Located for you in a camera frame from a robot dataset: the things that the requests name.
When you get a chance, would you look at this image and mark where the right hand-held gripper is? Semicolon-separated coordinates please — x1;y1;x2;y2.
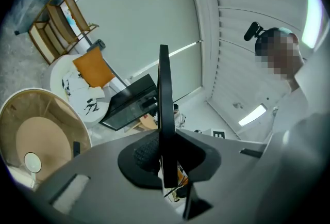
210;129;226;139

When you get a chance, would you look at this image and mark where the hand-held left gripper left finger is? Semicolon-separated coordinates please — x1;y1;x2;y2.
33;129;188;224

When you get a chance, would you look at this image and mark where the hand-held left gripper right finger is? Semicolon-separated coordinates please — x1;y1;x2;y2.
176;127;269;224

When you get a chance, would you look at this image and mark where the rectangular ceiling light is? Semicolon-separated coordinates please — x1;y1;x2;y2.
238;104;268;127
301;0;323;50

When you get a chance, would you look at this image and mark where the white round coaster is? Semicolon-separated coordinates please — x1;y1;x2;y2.
24;152;42;173

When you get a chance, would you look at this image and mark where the person's white shirt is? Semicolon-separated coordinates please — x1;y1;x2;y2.
268;44;330;224

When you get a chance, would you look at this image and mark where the black glass cabinet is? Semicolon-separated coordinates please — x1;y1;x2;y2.
99;73;159;132

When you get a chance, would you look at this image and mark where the white black-print cushion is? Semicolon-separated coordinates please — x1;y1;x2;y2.
61;70;104;116

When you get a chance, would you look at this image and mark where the person's head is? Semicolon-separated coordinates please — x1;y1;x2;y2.
254;27;307;92

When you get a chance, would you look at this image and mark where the small cream cushion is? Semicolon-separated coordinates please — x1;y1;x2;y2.
87;86;106;99

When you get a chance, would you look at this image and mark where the orange cushion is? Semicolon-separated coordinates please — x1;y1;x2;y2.
73;46;116;88

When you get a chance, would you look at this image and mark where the white round pouf chair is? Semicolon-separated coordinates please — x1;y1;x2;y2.
42;54;112;129

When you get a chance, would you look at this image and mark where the grey-green roll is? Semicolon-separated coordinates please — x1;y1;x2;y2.
87;39;107;53

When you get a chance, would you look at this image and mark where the wooden open shelf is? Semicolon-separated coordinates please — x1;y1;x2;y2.
27;0;100;66

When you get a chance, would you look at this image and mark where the black head-mounted camera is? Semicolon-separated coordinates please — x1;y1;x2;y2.
243;21;266;42

